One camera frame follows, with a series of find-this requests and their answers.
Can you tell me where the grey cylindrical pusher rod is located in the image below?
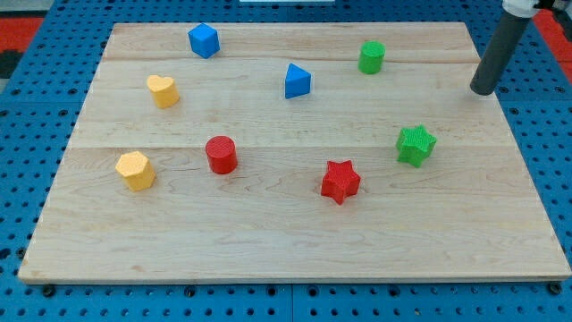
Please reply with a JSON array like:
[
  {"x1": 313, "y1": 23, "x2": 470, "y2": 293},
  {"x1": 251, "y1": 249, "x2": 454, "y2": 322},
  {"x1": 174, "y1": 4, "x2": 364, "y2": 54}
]
[{"x1": 470, "y1": 11, "x2": 531, "y2": 96}]

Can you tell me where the blue triangle block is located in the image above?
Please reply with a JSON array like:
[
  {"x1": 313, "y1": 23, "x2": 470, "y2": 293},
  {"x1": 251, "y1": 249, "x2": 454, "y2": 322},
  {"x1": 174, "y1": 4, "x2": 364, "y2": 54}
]
[{"x1": 284, "y1": 64, "x2": 312, "y2": 99}]

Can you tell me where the green cylinder block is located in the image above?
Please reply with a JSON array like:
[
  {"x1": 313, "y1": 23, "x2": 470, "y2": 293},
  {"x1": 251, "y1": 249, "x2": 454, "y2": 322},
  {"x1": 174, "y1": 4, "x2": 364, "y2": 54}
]
[{"x1": 357, "y1": 40, "x2": 385, "y2": 74}]

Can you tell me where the blue cube block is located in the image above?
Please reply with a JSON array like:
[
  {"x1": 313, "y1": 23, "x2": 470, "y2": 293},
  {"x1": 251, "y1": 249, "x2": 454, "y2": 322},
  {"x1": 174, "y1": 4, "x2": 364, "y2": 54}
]
[{"x1": 188, "y1": 23, "x2": 220, "y2": 59}]

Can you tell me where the yellow heart block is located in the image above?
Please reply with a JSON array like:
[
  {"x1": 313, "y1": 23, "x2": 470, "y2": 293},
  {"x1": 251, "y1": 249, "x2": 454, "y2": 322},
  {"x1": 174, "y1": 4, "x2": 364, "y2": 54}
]
[{"x1": 147, "y1": 75, "x2": 180, "y2": 109}]

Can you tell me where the wooden board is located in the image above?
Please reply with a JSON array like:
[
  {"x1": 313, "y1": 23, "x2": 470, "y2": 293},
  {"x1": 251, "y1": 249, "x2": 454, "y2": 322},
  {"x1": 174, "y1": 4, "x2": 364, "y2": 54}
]
[{"x1": 19, "y1": 22, "x2": 571, "y2": 284}]

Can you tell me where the green star block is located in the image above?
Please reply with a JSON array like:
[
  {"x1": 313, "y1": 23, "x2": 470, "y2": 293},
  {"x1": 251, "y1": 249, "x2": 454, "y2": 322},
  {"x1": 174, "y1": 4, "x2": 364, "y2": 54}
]
[{"x1": 396, "y1": 124, "x2": 437, "y2": 168}]

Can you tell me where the yellow hexagon block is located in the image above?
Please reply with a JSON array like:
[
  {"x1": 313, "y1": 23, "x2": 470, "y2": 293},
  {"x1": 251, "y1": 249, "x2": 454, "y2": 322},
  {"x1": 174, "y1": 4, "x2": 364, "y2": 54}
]
[{"x1": 115, "y1": 151, "x2": 156, "y2": 191}]

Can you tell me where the red cylinder block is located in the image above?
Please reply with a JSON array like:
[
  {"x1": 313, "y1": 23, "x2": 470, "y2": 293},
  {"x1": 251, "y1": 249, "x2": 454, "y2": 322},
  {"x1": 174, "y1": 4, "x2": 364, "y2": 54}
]
[{"x1": 205, "y1": 136, "x2": 238, "y2": 174}]

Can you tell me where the red star block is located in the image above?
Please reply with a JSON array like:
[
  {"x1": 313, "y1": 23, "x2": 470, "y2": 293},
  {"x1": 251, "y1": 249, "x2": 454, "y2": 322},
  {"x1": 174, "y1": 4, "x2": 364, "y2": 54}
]
[{"x1": 321, "y1": 160, "x2": 361, "y2": 205}]

